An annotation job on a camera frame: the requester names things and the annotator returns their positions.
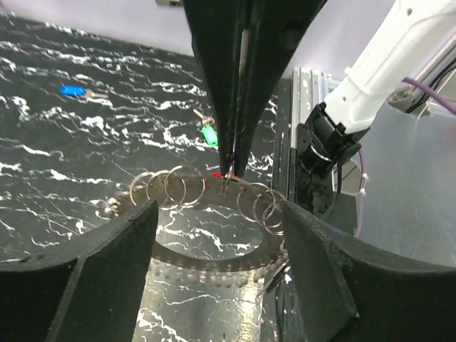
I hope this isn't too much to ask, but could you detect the green tagged key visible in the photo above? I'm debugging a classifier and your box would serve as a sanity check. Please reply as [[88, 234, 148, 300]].
[[193, 108, 218, 147]]

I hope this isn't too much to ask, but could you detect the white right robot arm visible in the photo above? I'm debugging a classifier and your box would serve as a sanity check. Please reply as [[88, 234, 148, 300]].
[[183, 1, 455, 181]]

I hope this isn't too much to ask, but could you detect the blue tagged key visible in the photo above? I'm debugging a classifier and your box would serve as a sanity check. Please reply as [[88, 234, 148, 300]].
[[59, 85, 109, 99]]

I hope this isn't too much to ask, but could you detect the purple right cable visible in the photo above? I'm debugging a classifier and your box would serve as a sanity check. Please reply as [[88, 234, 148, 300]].
[[354, 76, 456, 238]]

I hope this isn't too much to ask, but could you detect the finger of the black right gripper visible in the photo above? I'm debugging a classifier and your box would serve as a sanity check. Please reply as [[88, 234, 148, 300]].
[[234, 0, 326, 177], [183, 0, 246, 177]]

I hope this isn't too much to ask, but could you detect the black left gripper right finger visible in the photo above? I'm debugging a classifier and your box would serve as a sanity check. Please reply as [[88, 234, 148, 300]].
[[282, 202, 455, 341]]

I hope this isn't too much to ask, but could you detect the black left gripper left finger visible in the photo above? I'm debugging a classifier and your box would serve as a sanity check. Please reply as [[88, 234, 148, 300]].
[[1, 202, 158, 341]]

